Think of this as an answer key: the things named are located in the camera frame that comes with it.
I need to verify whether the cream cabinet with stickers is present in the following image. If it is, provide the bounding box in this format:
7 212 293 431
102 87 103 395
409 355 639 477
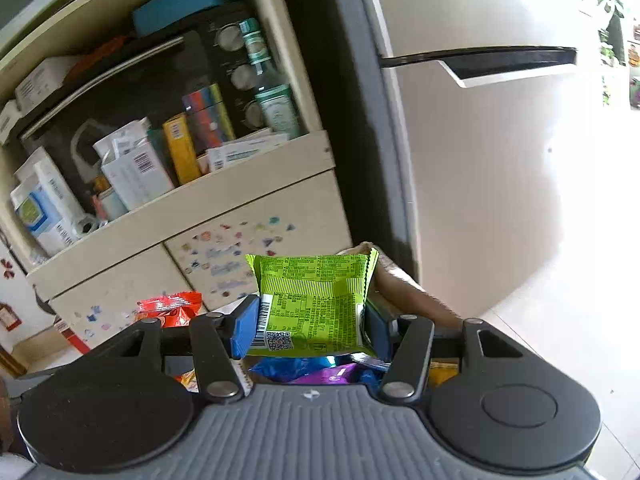
0 0 369 377

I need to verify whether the black toaster oven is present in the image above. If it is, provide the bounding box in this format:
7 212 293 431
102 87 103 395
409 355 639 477
19 4 282 198

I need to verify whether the white box with barcode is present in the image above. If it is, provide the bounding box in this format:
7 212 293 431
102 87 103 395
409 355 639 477
99 137 176 212

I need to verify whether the green glass bottle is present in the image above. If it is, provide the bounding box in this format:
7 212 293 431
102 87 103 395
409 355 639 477
238 17 304 139

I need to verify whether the flat white box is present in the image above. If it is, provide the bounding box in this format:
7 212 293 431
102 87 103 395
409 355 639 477
204 132 291 174

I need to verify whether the green snack packet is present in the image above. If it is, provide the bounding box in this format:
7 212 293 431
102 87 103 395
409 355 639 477
244 252 381 359

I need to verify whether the red box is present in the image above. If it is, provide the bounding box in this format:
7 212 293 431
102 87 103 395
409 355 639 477
52 316 91 356

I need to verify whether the small white box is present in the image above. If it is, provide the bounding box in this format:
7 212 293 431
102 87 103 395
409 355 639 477
14 54 77 112

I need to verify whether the blue foil snack packet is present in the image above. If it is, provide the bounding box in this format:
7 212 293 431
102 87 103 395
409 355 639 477
248 355 322 384

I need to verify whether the multicoloured box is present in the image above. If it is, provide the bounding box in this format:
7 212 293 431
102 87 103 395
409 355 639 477
182 84 236 154

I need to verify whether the purple snack packet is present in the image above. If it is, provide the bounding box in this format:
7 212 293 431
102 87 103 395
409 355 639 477
290 362 372 386

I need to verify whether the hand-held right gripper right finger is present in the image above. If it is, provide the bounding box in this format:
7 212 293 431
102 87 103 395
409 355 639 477
364 304 526 404

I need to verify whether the black refrigerator handle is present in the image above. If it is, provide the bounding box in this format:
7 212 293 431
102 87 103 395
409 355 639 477
378 46 579 89

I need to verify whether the orange-red snack packet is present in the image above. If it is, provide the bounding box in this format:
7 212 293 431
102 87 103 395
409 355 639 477
135 290 204 329

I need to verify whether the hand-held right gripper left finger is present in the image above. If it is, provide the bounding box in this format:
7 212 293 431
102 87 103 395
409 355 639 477
97 295 261 400

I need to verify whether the yellow box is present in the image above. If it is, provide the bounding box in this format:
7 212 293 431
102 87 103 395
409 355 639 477
162 112 204 186

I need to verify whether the red house wall sticker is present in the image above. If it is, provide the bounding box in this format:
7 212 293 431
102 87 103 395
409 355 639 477
0 302 24 332

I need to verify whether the white refrigerator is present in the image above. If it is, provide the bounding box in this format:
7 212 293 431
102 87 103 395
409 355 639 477
281 0 608 322

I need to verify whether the white paper packet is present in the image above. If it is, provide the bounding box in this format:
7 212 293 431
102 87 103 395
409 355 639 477
92 117 154 161

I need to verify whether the wooden door frame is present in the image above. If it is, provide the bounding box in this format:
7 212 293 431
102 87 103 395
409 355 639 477
0 344 29 379

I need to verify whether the cardboard box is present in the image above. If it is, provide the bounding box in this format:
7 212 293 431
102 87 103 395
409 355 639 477
339 241 464 332

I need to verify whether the white and blue box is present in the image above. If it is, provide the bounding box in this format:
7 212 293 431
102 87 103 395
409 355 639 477
9 147 89 257

